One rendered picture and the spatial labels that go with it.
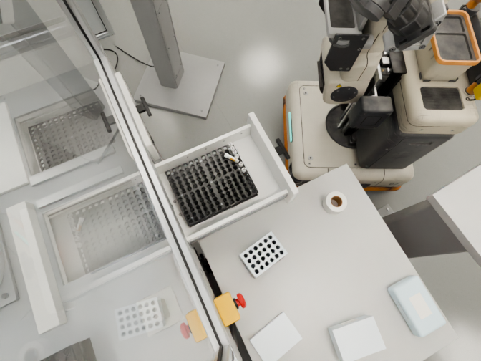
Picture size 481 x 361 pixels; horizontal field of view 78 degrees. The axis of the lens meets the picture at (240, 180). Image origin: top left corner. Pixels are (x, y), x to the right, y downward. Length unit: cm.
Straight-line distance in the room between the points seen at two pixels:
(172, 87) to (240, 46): 60
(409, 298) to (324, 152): 87
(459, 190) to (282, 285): 70
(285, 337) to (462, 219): 71
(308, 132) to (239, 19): 117
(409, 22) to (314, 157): 93
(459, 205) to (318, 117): 84
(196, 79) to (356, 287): 161
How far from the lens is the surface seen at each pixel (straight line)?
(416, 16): 86
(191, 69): 218
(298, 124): 170
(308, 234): 101
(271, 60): 229
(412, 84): 133
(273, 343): 98
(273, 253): 98
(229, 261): 97
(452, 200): 125
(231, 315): 82
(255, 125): 92
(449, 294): 211
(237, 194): 86
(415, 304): 107
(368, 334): 100
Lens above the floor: 173
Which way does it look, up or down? 72 degrees down
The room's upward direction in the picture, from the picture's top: 5 degrees clockwise
